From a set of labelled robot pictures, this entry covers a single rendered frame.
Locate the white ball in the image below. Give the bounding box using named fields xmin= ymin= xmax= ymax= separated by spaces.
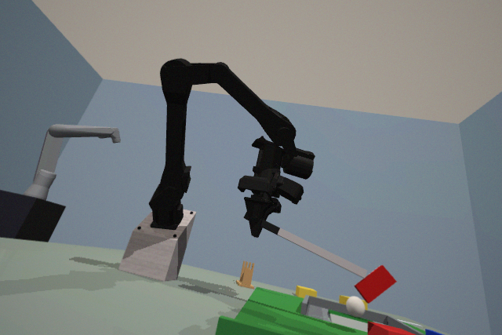
xmin=346 ymin=297 xmax=366 ymax=318

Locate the red block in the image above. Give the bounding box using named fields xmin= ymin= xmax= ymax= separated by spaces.
xmin=368 ymin=321 xmax=416 ymax=335

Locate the red putter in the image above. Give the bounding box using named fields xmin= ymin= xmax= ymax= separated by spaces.
xmin=261 ymin=220 xmax=396 ymax=304

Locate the yellow rectangular block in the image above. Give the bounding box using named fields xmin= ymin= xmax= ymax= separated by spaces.
xmin=339 ymin=295 xmax=368 ymax=311
xmin=296 ymin=286 xmax=317 ymax=298

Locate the green putting mat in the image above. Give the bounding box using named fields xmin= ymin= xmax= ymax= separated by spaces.
xmin=235 ymin=287 xmax=368 ymax=335

